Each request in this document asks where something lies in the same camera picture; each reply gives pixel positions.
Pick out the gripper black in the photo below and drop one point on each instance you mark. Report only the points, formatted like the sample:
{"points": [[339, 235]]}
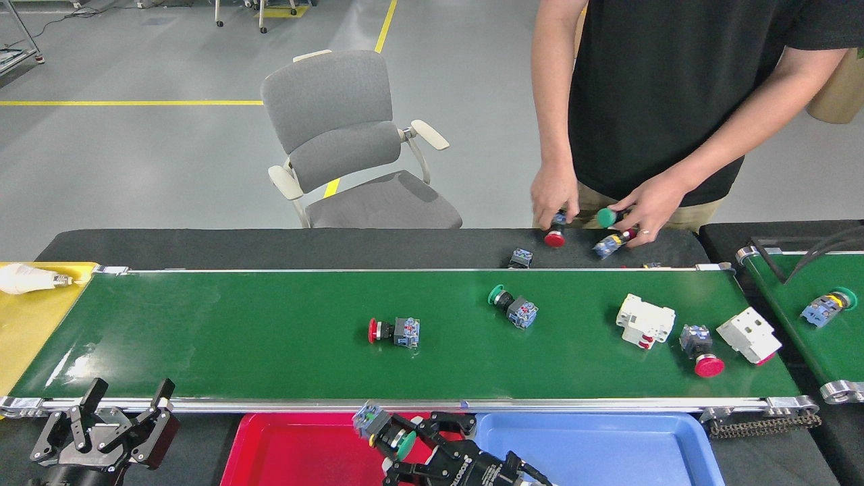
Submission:
{"points": [[81, 472], [479, 472]]}

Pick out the green push button switch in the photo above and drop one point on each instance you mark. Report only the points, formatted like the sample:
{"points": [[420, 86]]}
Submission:
{"points": [[368, 420], [605, 217], [820, 310], [523, 314]]}

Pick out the red push button switch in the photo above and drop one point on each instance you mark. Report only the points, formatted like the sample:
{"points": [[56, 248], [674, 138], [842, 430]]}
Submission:
{"points": [[405, 332], [607, 244], [555, 237], [695, 341]]}

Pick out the white circuit breaker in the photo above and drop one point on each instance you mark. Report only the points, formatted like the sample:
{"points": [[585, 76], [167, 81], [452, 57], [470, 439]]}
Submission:
{"points": [[748, 335], [644, 320]]}

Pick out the person's left forearm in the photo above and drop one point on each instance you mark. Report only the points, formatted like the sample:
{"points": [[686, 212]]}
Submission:
{"points": [[742, 128]]}

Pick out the person's right forearm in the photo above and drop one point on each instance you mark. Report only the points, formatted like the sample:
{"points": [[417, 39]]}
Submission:
{"points": [[553, 101]]}

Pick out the red plastic tray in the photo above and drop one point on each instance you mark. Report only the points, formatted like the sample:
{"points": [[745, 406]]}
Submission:
{"points": [[290, 459]]}

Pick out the blue plastic tray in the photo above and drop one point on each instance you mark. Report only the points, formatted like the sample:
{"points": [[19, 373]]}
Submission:
{"points": [[621, 459]]}

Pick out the black cloth under guide conveyor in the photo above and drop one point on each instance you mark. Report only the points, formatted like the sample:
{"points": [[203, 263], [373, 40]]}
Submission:
{"points": [[719, 236]]}

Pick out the green conveyor belt with guide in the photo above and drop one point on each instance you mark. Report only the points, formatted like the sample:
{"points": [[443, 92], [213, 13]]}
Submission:
{"points": [[844, 351]]}

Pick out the person's right hand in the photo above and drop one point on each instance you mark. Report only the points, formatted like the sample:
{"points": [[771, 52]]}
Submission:
{"points": [[553, 192]]}

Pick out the person's left hand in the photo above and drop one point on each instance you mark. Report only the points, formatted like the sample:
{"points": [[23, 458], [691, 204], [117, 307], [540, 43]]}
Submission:
{"points": [[651, 206]]}

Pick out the yellow bin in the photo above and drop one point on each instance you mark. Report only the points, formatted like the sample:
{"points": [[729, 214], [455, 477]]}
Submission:
{"points": [[34, 324]]}

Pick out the white light bulb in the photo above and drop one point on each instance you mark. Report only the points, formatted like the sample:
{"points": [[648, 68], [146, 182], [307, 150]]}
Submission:
{"points": [[23, 279]]}

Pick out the grey office chair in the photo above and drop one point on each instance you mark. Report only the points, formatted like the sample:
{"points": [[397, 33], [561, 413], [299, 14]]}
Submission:
{"points": [[331, 101]]}

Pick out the person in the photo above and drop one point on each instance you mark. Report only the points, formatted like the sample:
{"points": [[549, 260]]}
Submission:
{"points": [[661, 101]]}

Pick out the white wheeled stand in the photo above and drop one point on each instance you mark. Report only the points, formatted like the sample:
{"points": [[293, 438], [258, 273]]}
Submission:
{"points": [[262, 17]]}

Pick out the blue grey switch block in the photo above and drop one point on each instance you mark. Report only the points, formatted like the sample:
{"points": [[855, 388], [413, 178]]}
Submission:
{"points": [[520, 258]]}

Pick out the black curved guide frame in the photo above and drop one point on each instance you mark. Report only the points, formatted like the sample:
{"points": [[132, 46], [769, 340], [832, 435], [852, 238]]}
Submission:
{"points": [[766, 261]]}

